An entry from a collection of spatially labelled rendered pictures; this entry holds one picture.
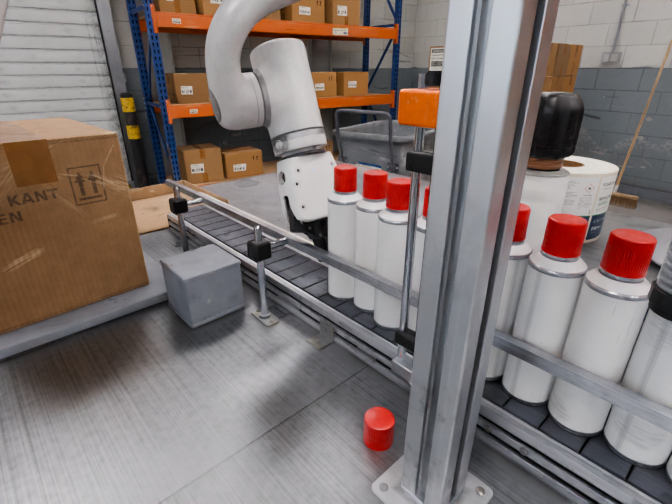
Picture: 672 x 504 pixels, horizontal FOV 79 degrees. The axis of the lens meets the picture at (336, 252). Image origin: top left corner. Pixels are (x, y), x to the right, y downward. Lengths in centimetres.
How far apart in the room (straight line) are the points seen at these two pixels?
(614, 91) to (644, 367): 483
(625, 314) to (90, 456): 54
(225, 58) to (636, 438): 60
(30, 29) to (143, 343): 401
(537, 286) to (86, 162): 64
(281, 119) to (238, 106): 6
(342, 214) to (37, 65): 411
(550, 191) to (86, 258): 74
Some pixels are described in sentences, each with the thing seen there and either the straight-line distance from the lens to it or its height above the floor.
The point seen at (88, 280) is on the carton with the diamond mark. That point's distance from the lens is 78.
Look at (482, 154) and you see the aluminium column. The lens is 26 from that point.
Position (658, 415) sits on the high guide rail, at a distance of 43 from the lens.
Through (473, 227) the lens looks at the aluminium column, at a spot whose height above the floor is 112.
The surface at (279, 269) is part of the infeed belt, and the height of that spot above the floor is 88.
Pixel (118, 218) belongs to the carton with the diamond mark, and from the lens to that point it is 76.
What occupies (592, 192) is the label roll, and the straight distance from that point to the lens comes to 95.
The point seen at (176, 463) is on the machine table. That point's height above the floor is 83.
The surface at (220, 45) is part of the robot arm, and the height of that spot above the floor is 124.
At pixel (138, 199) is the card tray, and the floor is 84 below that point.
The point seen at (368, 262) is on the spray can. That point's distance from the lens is 57.
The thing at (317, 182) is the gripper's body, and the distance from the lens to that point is 63.
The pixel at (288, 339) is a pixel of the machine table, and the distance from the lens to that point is 64.
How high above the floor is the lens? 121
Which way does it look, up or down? 24 degrees down
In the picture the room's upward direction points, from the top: straight up
